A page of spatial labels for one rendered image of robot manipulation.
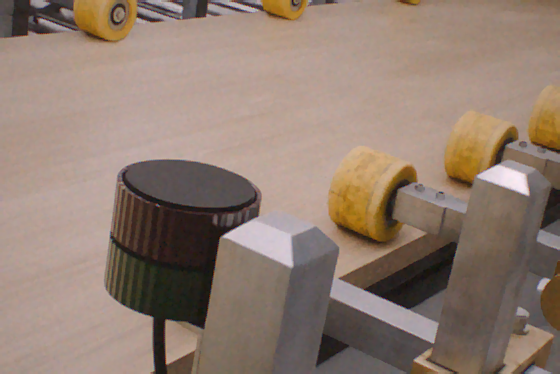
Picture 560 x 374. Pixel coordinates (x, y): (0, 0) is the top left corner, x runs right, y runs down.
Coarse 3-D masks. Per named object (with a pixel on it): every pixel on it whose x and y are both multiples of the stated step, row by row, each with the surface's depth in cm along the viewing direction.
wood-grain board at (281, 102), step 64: (384, 0) 233; (448, 0) 248; (512, 0) 264; (0, 64) 137; (64, 64) 142; (128, 64) 147; (192, 64) 153; (256, 64) 160; (320, 64) 167; (384, 64) 174; (448, 64) 183; (512, 64) 192; (0, 128) 114; (64, 128) 118; (128, 128) 121; (192, 128) 126; (256, 128) 130; (320, 128) 134; (384, 128) 139; (448, 128) 145; (0, 192) 98; (64, 192) 101; (320, 192) 113; (448, 192) 120; (0, 256) 86; (64, 256) 88; (384, 256) 100; (0, 320) 76; (64, 320) 78; (128, 320) 80
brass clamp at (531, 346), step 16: (512, 336) 72; (528, 336) 72; (544, 336) 73; (512, 352) 70; (528, 352) 70; (544, 352) 73; (416, 368) 67; (432, 368) 66; (512, 368) 68; (528, 368) 70; (544, 368) 74
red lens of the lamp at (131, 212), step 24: (120, 192) 43; (120, 216) 43; (144, 216) 42; (168, 216) 42; (192, 216) 42; (216, 216) 42; (240, 216) 43; (120, 240) 43; (144, 240) 42; (168, 240) 42; (192, 240) 42; (216, 240) 42; (192, 264) 42
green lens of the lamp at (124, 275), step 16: (112, 240) 44; (112, 256) 44; (128, 256) 43; (112, 272) 44; (128, 272) 43; (144, 272) 43; (160, 272) 43; (176, 272) 42; (192, 272) 43; (208, 272) 43; (112, 288) 44; (128, 288) 43; (144, 288) 43; (160, 288) 43; (176, 288) 43; (192, 288) 43; (208, 288) 43; (128, 304) 44; (144, 304) 43; (160, 304) 43; (176, 304) 43; (192, 304) 43; (208, 304) 43; (176, 320) 43; (192, 320) 43
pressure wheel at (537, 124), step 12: (540, 96) 141; (552, 96) 141; (540, 108) 141; (552, 108) 140; (540, 120) 141; (552, 120) 140; (528, 132) 143; (540, 132) 141; (552, 132) 140; (540, 144) 144; (552, 144) 142
